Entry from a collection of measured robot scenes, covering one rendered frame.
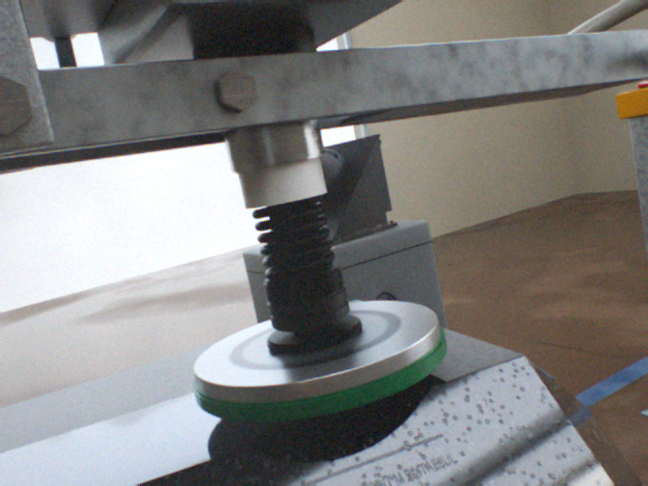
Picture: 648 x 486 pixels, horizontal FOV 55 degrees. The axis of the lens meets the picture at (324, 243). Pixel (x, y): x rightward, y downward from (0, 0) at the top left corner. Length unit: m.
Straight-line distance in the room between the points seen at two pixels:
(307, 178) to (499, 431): 0.25
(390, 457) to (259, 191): 0.23
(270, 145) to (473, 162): 6.94
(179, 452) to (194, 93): 0.27
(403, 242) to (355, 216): 0.15
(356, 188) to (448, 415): 1.14
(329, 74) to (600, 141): 7.91
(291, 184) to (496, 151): 7.20
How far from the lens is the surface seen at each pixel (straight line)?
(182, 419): 0.58
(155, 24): 0.45
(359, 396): 0.45
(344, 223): 1.58
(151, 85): 0.44
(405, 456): 0.50
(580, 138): 8.51
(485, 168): 7.52
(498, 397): 0.54
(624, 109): 2.21
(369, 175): 1.65
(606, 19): 1.17
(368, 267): 1.60
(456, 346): 0.61
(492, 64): 0.59
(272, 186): 0.50
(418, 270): 1.70
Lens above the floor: 1.06
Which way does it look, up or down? 7 degrees down
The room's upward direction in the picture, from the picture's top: 12 degrees counter-clockwise
